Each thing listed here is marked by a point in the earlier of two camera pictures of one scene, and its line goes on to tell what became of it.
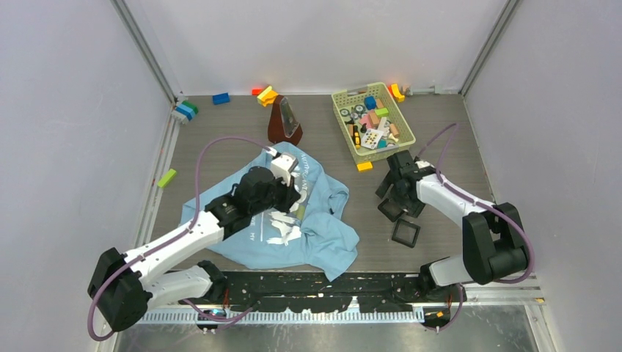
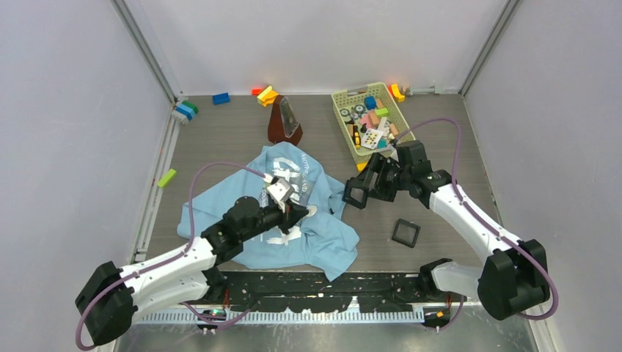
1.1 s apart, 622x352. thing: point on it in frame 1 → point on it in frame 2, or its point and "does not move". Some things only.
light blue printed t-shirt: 309,235 does not move
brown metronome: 284,126 does not move
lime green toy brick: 167,177 does not move
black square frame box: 391,210 → 356,193
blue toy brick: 221,98 does not move
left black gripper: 290,195 → 293,213
